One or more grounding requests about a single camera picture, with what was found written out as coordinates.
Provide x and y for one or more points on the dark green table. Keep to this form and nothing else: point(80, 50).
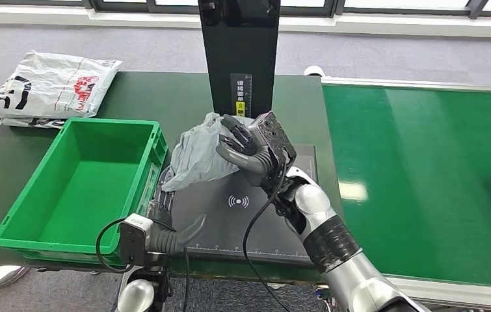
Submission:
point(154, 97)

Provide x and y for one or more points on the white conveyor end roller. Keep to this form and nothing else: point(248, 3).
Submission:
point(314, 70)

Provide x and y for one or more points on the green conveyor belt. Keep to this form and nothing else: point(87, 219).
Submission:
point(422, 172)

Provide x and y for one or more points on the green plastic crate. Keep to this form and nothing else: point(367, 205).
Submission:
point(81, 194)

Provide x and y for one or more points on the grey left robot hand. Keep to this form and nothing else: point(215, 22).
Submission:
point(161, 215)

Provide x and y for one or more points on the black inbound scanner machine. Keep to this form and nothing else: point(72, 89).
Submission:
point(219, 224)

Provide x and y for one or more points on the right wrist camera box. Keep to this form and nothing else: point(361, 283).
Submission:
point(273, 131)

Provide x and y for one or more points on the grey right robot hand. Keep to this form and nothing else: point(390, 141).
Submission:
point(241, 146)

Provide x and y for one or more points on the white window sill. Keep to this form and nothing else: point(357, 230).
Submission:
point(357, 26)

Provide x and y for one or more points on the white printed parcel bag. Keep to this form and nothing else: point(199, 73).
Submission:
point(29, 122)
point(51, 84)

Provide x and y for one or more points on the black yellow scanner label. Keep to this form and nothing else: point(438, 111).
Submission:
point(241, 92)

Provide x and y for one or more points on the grey parcel bag red print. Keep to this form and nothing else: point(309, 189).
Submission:
point(193, 155)

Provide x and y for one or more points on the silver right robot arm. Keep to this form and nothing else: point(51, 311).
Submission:
point(357, 280)

